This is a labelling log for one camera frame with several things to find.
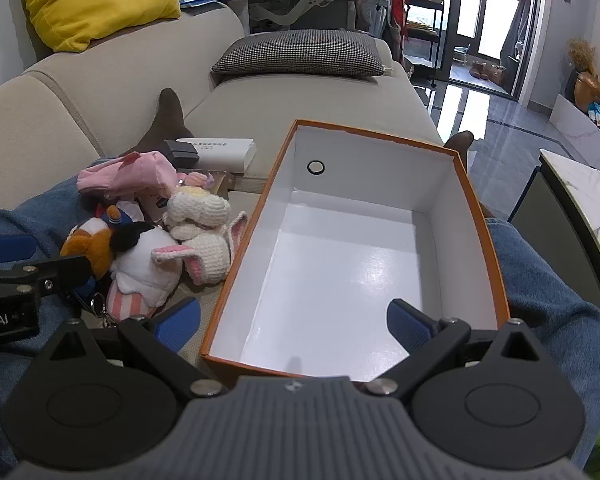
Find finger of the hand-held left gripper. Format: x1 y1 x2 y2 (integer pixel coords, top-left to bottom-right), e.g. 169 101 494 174
0 234 39 267
0 254 99 306

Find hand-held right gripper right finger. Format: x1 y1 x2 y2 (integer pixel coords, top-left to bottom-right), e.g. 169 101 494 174
365 299 556 401

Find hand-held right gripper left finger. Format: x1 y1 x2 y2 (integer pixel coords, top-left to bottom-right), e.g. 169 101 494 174
37 297 228 401

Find orange white plush toy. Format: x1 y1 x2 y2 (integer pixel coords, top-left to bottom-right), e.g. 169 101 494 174
60 201 146 281

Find white plush dog black ear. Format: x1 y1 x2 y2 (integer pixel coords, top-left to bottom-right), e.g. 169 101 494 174
105 220 183 323

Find orange cardboard box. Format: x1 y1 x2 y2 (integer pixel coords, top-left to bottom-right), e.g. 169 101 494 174
200 120 511 383

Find white crochet bunny doll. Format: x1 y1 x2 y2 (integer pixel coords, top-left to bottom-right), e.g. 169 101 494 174
152 171 249 285

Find pink plush toy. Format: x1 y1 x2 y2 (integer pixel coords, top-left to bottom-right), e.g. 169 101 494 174
76 151 178 200

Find black small box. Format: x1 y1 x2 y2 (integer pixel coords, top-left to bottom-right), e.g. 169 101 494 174
163 140 200 167

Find white rectangular box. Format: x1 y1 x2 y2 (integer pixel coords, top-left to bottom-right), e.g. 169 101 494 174
175 137 257 175

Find person's left leg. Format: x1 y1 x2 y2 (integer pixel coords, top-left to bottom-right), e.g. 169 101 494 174
0 157 106 478

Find metal keyring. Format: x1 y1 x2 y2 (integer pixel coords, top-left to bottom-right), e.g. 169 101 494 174
77 290 118 328

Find person's left foot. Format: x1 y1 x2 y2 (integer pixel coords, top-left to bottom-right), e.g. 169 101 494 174
120 87 187 157

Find person's foot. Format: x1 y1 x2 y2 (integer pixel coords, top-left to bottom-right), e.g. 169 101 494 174
442 130 476 171
120 87 187 157

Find person's right foot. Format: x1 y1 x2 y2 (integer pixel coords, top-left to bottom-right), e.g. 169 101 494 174
442 130 476 171

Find marble coffee table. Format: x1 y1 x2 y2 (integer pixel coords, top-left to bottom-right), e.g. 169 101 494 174
507 149 600 321

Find white marble console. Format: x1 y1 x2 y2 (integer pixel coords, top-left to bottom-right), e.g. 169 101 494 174
550 92 600 171

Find houndstooth cushion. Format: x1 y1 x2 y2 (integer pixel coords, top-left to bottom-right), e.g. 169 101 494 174
211 30 387 78

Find brown vase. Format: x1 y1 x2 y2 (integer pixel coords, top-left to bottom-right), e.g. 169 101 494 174
574 71 600 113

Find black rack cart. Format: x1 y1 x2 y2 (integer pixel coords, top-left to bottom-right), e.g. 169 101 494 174
387 0 446 88

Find red cloth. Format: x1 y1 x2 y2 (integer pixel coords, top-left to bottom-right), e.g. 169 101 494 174
389 0 412 43

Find grey curtain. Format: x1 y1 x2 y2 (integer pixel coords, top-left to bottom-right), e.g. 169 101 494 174
500 0 531 66

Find dried flowers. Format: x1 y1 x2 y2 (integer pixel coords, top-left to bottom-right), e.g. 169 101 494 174
566 37 598 78

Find office chair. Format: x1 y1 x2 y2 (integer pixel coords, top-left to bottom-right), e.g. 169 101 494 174
355 0 388 38

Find glass door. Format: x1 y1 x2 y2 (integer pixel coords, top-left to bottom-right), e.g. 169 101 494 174
450 0 546 96

